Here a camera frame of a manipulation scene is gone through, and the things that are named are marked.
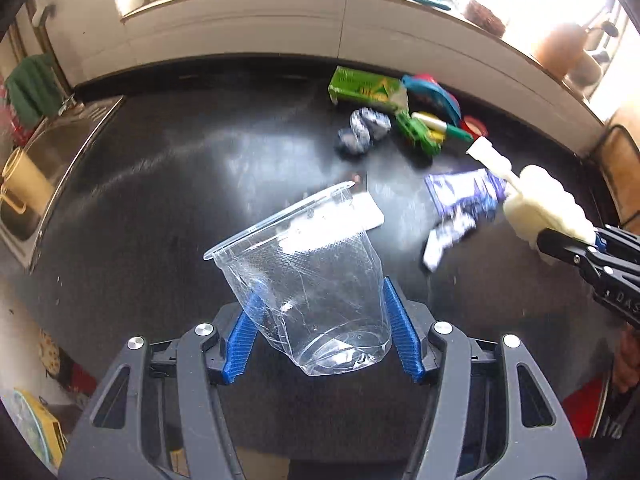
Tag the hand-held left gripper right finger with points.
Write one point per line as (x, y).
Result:
(402, 337)

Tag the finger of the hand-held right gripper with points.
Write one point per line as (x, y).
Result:
(622, 240)
(565, 250)

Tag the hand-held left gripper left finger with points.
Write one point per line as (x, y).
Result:
(242, 342)

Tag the white plastic bottle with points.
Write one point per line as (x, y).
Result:
(545, 205)

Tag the clear plastic cup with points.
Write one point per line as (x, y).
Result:
(320, 270)

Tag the silver pill blister pack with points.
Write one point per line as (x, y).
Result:
(367, 212)

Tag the blue red snack bag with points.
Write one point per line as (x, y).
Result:
(435, 95)

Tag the purple white crumpled wrapper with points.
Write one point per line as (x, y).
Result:
(462, 192)

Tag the person's red clothing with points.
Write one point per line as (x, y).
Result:
(585, 410)

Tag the red lid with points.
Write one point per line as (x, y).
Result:
(474, 126)

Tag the red box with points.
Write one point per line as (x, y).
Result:
(82, 375)

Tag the yellow white green tube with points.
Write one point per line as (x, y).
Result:
(442, 126)

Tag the green plastic toy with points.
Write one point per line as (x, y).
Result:
(420, 135)

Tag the round patterned plate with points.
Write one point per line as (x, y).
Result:
(50, 352)

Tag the terracotta pot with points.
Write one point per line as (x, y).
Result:
(562, 47)

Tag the crumpled blue silver wrapper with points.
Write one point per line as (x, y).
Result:
(362, 132)

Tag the yellow box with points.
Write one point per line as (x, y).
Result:
(42, 425)

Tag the brown woven basket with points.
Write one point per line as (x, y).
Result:
(484, 17)

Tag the green carton box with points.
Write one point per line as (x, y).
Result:
(362, 85)

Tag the steel sink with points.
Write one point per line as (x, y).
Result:
(60, 150)

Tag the yellow mug in sink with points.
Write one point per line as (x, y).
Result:
(25, 180)

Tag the red printed packet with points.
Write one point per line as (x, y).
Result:
(12, 125)

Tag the green towel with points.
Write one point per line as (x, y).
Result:
(32, 87)

